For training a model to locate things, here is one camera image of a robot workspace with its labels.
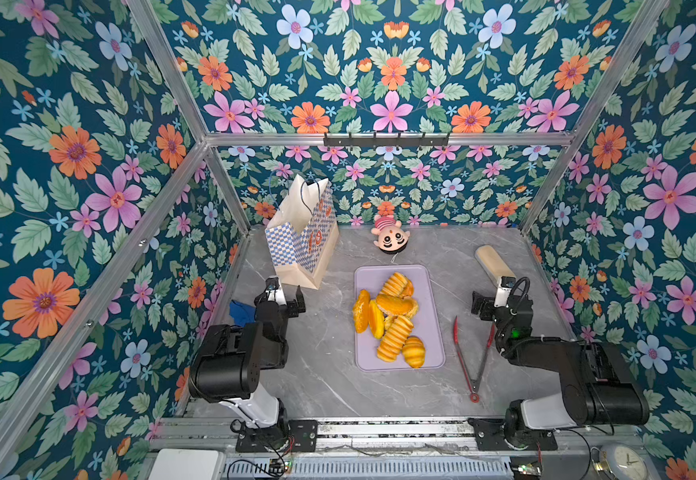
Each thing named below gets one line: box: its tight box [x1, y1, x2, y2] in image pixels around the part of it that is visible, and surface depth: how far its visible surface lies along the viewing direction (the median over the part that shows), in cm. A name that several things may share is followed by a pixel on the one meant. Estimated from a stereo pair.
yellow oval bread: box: [368, 299, 385, 340], surface depth 91 cm
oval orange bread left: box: [352, 289, 371, 333], surface depth 92 cm
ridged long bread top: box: [380, 272, 414, 298], surface depth 97 cm
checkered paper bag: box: [265, 174, 340, 290], surface depth 95 cm
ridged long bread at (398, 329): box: [376, 316, 414, 362], surface depth 86 cm
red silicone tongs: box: [453, 316, 497, 403], surface depth 85 cm
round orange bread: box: [376, 294, 419, 317], surface depth 90 cm
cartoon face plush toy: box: [371, 215, 410, 254], surface depth 110 cm
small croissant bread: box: [403, 335, 426, 369], surface depth 87 cm
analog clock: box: [606, 443, 653, 480], surface depth 68 cm
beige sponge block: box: [474, 244, 516, 286], surface depth 107 cm
